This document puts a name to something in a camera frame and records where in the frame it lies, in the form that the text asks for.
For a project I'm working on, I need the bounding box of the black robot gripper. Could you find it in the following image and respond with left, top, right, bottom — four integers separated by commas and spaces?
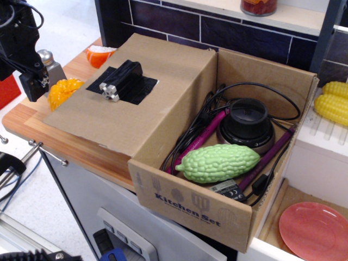
1, 1, 49, 102

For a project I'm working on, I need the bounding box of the grey metal shaker bottle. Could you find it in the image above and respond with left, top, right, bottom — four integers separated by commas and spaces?
38, 49, 67, 97

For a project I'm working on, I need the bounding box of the orange toy pumpkin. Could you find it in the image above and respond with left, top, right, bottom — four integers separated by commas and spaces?
47, 78, 84, 111

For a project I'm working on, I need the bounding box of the red block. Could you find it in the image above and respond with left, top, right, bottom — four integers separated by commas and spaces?
0, 74, 21, 109

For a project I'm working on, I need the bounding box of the orange toy half citrus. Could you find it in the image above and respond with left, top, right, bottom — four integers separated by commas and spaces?
86, 45, 116, 68

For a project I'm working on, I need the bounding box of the metal bar clamp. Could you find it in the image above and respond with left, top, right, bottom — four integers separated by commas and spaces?
1, 139, 69, 189

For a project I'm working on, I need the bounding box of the brown cardboard kitchen set box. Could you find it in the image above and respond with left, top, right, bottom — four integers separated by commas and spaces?
44, 34, 318, 252

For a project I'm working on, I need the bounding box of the grey toy oven front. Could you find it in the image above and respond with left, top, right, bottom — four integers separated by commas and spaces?
42, 152, 227, 260

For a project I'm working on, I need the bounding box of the magenta marker pen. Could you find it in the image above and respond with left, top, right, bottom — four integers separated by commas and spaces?
161, 108, 229, 175

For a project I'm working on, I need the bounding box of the green toy bitter gourd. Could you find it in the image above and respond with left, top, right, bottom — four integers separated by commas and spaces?
175, 144, 260, 184

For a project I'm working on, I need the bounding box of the black 3D mouse puck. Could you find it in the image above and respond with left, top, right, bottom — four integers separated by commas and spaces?
217, 98, 275, 156

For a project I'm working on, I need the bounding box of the black labelled adapter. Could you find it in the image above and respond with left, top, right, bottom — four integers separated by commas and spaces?
209, 179, 247, 202

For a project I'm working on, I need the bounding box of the red filled glass jar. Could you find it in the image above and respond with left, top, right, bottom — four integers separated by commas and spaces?
240, 0, 278, 16

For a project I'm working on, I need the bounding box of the purple marker pen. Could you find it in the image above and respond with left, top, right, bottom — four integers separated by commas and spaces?
239, 123, 297, 191

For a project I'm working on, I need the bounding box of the white toy dish rack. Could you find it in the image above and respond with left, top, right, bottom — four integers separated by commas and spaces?
296, 104, 347, 157

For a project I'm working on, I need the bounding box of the yellow toy corn lower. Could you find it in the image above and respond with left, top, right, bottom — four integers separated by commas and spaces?
314, 94, 347, 126

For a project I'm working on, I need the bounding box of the yellow toy corn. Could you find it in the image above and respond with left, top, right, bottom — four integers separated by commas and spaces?
314, 94, 347, 126
322, 81, 348, 98

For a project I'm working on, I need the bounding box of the yellow toy corn upper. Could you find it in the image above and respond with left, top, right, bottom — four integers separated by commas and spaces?
322, 81, 348, 98

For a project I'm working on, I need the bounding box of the pink plastic plate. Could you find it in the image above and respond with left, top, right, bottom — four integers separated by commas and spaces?
279, 202, 347, 260

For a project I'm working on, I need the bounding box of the black taped aluminium handle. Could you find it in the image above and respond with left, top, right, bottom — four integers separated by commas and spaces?
86, 60, 159, 105

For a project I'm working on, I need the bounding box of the black cable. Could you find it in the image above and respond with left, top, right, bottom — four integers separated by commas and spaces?
161, 82, 301, 207

